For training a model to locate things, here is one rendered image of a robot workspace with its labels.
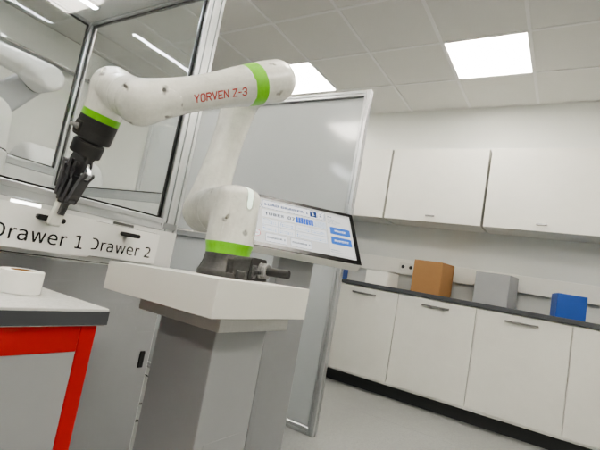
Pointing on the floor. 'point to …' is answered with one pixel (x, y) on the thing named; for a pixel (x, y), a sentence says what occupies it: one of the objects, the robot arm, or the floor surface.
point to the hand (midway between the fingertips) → (57, 212)
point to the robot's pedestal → (200, 380)
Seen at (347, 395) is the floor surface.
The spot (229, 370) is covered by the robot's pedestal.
